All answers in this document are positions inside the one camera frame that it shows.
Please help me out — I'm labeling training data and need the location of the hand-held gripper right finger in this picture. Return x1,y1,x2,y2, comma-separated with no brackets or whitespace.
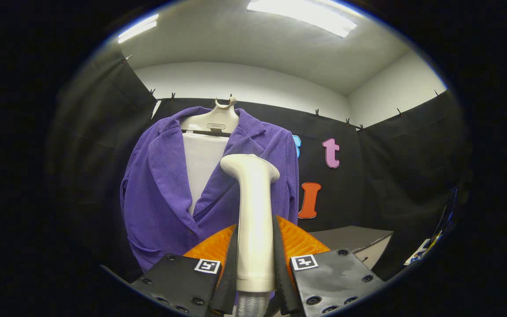
272,215,386,317

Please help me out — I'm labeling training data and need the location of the cream plastic clothes hanger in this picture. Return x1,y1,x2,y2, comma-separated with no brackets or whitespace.
180,96,240,135

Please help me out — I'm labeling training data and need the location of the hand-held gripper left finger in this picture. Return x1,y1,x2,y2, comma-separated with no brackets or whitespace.
130,223,239,317

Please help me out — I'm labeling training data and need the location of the grey drawer cabinet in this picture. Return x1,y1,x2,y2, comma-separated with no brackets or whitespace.
309,225,393,270

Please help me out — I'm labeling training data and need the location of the row of black clips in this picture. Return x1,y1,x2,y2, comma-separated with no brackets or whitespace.
124,54,442,133

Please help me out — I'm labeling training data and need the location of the cream garment steamer with hose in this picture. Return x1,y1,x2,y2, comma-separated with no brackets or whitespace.
220,154,280,317

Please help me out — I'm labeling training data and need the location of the narrow ceiling light strip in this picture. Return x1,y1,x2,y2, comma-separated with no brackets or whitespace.
118,14,159,44

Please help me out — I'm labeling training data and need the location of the large ceiling light panel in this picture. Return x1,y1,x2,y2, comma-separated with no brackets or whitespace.
247,0,358,38

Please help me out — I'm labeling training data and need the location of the colourful printed packet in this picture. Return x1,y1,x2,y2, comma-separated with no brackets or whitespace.
404,238,439,266

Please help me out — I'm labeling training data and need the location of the purple corduroy jacket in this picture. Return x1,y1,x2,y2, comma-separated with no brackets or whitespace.
120,106,300,273

